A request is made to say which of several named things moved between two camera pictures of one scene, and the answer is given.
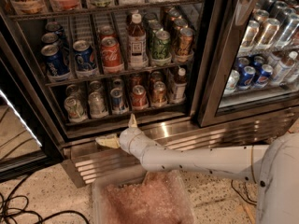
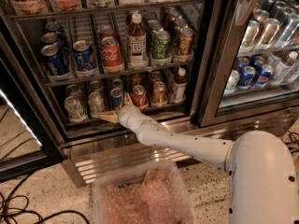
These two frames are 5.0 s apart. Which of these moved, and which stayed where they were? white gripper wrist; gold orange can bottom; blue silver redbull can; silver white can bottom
Moved: white gripper wrist
Stayed: blue silver redbull can; gold orange can bottom; silver white can bottom
